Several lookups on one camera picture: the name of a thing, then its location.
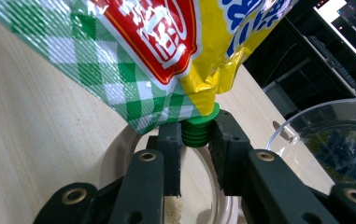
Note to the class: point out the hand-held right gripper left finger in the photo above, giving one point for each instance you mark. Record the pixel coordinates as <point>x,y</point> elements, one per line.
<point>171,161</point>

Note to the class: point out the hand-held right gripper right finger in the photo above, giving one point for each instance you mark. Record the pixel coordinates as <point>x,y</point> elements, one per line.
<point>231,155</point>

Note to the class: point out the green pouch cap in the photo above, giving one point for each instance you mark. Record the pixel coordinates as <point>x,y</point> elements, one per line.
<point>196,135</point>

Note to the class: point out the yellow green checked spout pouch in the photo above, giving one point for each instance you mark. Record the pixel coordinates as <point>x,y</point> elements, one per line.
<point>104,62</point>

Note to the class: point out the white desk leg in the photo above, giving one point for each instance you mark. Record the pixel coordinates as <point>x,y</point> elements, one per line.
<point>287,74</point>

